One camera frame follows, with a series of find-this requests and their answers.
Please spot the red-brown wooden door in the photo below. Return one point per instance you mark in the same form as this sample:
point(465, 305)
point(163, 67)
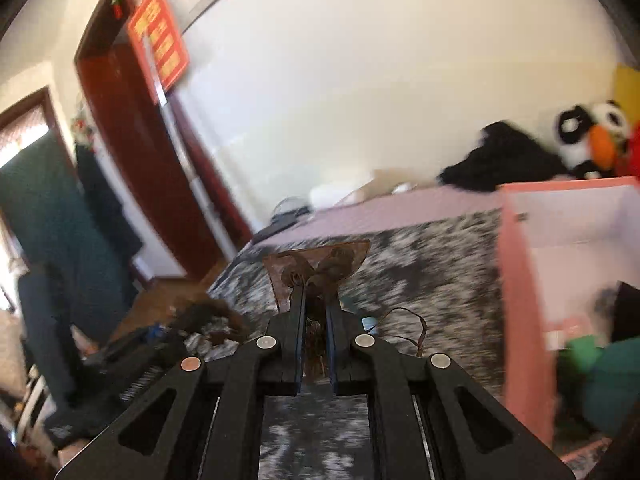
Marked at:
point(145, 160)

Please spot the yellow cushion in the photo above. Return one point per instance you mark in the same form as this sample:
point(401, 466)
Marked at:
point(627, 92)

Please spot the black and white patterned blanket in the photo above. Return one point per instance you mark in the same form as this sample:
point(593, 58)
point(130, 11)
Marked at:
point(440, 280)

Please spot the clear packet with brown contents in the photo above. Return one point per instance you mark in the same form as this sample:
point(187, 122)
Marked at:
point(320, 265)

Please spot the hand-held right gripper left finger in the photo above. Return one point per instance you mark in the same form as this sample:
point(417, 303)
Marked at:
point(299, 330)

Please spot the orange and red plush toy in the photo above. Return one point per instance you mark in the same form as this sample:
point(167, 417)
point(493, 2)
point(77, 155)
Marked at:
point(617, 152)

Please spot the red door poster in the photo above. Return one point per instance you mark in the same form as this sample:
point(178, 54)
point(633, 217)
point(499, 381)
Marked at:
point(159, 37)

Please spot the black object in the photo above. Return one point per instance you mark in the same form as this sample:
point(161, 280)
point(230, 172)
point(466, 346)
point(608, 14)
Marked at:
point(625, 312)

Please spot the green door curtain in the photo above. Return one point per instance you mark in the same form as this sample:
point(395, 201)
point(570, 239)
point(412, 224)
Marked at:
point(60, 220)

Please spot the pink bedsheet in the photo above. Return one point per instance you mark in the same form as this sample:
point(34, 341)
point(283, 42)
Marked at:
point(400, 215)

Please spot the panda plush toy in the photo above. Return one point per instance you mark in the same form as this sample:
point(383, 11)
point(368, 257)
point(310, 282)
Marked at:
point(592, 132)

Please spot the black cloth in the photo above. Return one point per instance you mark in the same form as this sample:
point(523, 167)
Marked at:
point(500, 160)

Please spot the white pillow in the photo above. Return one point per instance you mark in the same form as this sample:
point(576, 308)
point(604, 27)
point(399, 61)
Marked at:
point(332, 195)

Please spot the brown fuzzy object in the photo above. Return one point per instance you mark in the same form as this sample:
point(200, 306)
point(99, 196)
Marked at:
point(215, 317)

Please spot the green object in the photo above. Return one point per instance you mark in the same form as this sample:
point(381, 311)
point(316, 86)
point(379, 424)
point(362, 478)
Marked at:
point(607, 380)

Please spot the pink cardboard box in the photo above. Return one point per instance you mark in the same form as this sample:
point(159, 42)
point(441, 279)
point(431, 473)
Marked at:
point(525, 310)

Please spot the dark hanging coat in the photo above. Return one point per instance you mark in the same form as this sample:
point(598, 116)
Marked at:
point(107, 200)

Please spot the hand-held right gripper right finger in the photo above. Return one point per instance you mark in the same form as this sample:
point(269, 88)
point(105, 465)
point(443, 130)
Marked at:
point(331, 340)

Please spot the brown cardboard box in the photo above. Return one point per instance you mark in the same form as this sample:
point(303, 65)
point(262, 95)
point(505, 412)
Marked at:
point(385, 182)

